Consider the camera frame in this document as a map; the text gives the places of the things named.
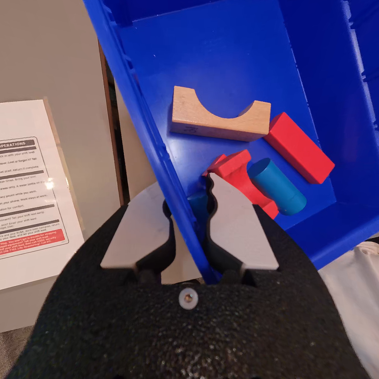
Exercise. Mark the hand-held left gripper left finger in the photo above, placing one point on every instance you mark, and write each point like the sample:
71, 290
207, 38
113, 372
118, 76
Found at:
139, 237

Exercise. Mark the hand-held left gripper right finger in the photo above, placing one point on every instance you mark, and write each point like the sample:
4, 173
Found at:
237, 231

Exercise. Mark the blue wooden cylinder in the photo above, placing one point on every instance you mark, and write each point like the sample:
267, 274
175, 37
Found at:
197, 207
275, 186

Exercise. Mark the red arch block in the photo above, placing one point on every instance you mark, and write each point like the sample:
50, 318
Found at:
237, 171

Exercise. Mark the blue plastic bin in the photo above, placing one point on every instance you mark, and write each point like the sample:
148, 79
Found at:
222, 59

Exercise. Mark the long red rectangular block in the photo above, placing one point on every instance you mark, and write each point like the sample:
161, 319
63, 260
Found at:
296, 148

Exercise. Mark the laminated paper sheet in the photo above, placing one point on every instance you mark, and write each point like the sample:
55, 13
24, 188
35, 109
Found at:
29, 192

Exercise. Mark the natural wooden arch block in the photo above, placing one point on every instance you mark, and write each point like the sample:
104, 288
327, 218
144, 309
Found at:
189, 118

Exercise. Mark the person's white shirt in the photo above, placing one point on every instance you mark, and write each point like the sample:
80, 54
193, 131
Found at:
349, 296

